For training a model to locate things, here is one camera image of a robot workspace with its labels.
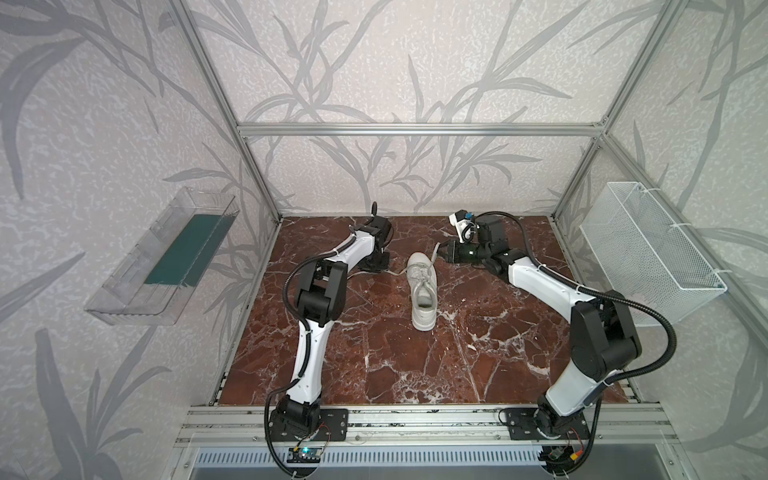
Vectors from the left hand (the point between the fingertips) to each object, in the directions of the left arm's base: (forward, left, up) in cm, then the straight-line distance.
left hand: (382, 260), depth 104 cm
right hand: (-5, -17, +18) cm, 25 cm away
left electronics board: (-56, +16, -2) cm, 58 cm away
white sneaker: (-24, -13, +9) cm, 28 cm away
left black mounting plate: (-50, +10, -1) cm, 51 cm away
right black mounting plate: (-49, -40, 0) cm, 63 cm away
